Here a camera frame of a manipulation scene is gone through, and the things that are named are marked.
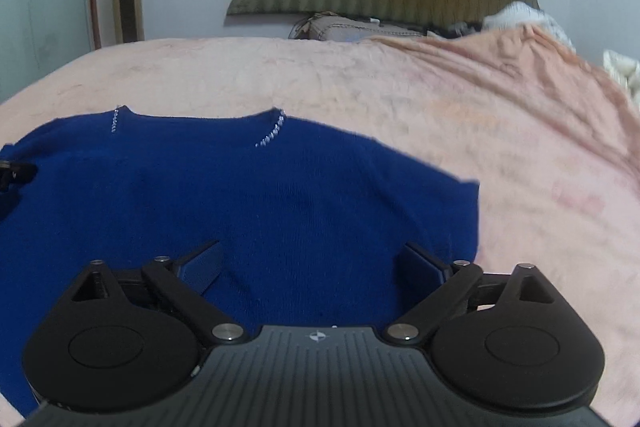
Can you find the dark cloth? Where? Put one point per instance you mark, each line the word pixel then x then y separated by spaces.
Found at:
pixel 457 29

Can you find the beige pillow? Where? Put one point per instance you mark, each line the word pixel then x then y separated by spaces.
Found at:
pixel 350 28

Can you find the white crumpled cloth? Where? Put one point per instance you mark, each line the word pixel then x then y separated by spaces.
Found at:
pixel 525 19

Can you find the blue knit sweater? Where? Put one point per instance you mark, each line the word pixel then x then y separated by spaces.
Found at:
pixel 240 197

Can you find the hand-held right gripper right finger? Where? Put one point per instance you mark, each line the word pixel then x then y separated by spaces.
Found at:
pixel 422 268

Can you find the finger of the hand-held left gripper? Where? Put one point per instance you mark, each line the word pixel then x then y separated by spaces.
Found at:
pixel 17 172

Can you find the cream fluffy cloth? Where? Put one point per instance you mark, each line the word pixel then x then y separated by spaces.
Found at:
pixel 625 74

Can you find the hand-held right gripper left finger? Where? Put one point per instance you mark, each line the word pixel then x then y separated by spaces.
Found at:
pixel 202 268

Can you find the frosted glass wardrobe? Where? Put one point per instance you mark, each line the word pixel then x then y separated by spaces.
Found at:
pixel 35 2

